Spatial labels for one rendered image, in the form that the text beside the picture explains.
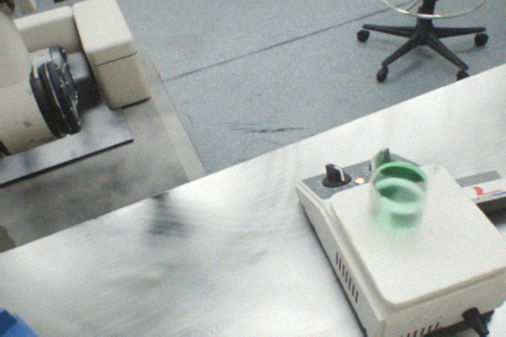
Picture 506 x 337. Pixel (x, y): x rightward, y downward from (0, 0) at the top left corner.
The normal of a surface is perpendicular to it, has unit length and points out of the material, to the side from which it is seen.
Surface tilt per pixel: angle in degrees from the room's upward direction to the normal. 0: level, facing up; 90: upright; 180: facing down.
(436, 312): 90
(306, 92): 0
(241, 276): 0
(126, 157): 0
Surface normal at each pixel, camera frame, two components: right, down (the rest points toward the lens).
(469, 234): -0.10, -0.70
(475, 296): 0.29, 0.66
